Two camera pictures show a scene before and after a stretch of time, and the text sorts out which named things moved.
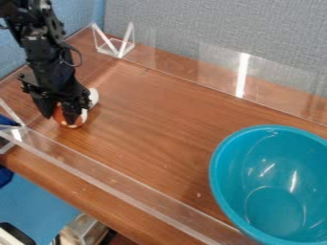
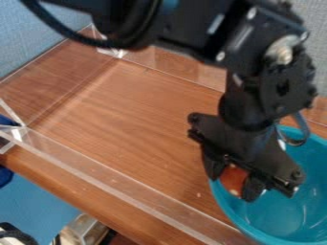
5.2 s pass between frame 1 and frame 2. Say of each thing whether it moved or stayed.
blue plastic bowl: stayed
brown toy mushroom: moved
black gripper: moved
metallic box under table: stayed
